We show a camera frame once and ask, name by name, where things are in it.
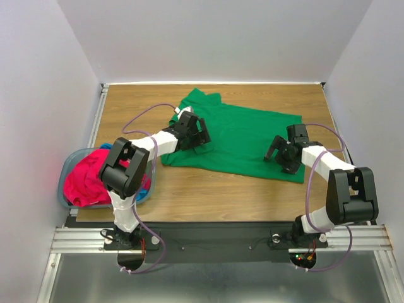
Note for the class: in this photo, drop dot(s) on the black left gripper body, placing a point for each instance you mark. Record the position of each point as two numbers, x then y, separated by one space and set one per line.
194 137

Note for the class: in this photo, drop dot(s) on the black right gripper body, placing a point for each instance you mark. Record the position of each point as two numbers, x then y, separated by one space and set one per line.
281 151

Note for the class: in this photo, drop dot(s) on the green t shirt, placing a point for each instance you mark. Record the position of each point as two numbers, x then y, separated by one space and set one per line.
240 138

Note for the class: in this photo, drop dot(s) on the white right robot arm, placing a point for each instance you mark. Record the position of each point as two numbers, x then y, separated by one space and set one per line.
351 191

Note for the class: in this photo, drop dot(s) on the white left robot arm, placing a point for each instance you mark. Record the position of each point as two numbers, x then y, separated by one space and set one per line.
130 163

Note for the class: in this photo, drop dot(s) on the blue t shirt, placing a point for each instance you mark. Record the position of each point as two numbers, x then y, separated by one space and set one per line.
107 146

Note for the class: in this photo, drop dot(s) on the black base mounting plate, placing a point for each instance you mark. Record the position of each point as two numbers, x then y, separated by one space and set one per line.
219 242

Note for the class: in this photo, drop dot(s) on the pink t shirt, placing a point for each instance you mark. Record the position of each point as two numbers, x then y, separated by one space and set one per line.
119 201

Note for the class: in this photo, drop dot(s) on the grey plastic bin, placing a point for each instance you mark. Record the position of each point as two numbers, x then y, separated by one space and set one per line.
78 184

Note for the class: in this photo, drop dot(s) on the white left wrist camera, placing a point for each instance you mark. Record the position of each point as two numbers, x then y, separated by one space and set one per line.
179 112

